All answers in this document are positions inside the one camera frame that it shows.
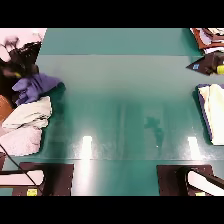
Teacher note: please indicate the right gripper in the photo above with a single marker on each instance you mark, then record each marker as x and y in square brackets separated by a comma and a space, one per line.
[206, 63]

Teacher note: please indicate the purple T-shirt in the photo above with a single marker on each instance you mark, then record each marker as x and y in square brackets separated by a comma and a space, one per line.
[36, 86]

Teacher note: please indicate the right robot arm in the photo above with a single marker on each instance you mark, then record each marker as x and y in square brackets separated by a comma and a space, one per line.
[203, 181]

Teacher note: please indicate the heap of clothes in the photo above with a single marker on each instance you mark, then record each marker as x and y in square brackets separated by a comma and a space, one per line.
[215, 50]

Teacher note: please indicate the red-brown folded garment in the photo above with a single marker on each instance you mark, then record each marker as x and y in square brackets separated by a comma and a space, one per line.
[199, 38]

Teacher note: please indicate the cream folded garment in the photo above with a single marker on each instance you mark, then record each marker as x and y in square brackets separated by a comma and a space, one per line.
[216, 113]

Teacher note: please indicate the brown garment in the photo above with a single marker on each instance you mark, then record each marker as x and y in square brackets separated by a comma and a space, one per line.
[4, 108]

